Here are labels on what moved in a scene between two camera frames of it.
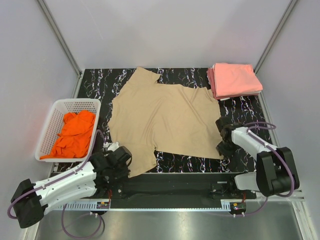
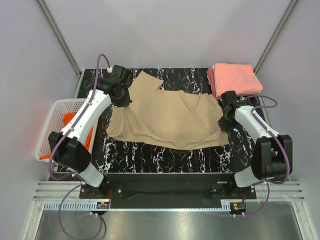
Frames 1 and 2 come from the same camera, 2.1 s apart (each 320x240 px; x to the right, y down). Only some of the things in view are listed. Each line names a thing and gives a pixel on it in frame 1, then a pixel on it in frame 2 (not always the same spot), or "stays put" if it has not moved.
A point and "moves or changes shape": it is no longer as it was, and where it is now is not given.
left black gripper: (124, 172) -> (125, 102)
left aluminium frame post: (60, 37) stays put
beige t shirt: (147, 116) moves or changes shape
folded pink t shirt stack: (230, 80) stays put
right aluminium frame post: (281, 24) stays put
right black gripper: (226, 153) -> (224, 127)
